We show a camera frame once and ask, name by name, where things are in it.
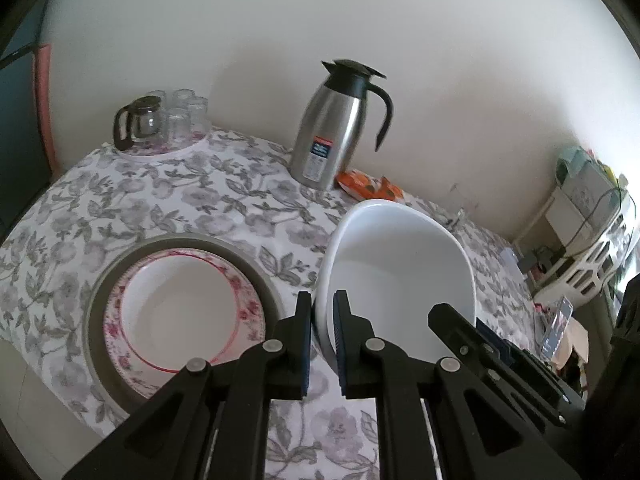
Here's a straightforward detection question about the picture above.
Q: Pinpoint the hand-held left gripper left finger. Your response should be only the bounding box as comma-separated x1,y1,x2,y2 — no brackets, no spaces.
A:
62,291,313,480

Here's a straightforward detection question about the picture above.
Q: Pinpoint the white square bowl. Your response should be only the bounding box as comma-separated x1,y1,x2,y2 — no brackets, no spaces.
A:
315,199,477,368

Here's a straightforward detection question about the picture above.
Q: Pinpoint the green cloth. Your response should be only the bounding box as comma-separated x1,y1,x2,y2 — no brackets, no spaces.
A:
557,146,601,176

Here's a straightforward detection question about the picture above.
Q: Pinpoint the clear glass mug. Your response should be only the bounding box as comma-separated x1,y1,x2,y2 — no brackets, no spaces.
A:
450,182,481,227

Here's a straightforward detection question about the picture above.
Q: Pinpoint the orange snack packet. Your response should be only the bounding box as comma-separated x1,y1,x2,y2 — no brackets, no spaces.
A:
375,176,404,202
336,170,382,200

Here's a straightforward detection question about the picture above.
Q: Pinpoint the grey floral tablecloth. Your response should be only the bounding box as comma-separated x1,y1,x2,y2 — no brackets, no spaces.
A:
0,130,546,480

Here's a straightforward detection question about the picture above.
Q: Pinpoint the white cut-out rack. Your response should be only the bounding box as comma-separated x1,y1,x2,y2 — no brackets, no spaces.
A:
530,210,640,302

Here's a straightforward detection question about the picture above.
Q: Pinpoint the pink floral rimmed plate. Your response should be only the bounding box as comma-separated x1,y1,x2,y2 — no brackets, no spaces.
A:
102,247,266,396

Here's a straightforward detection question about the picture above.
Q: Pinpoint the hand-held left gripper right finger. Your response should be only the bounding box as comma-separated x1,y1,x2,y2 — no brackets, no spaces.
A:
332,290,583,480

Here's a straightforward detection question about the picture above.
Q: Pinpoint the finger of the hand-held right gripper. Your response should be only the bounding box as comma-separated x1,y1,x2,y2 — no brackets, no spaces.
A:
429,302,568,428
475,319,586,413

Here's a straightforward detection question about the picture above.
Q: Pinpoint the black cable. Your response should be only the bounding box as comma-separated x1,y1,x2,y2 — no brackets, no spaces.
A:
550,187,626,261

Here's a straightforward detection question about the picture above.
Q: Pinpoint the beige paper box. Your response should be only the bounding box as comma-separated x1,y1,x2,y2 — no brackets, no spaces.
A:
555,317,592,367

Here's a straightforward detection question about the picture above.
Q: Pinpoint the glass carafe with black handle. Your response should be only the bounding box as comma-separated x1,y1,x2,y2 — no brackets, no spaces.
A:
112,96,163,151

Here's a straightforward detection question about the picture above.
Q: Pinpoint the strawberry print bowl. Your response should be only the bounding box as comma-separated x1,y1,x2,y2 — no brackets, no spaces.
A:
119,258,257,373

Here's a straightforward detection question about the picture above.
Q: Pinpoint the stainless steel thermos jug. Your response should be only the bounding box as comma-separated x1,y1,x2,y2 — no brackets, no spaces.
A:
289,59,393,192

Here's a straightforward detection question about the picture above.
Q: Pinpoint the white round tray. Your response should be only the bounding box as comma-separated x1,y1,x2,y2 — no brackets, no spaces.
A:
117,130,211,159

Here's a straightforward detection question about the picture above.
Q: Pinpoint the stainless steel plate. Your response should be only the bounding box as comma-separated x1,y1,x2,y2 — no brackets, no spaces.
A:
82,233,283,411

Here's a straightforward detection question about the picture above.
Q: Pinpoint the smartphone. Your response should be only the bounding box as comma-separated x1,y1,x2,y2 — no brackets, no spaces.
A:
540,297,573,361

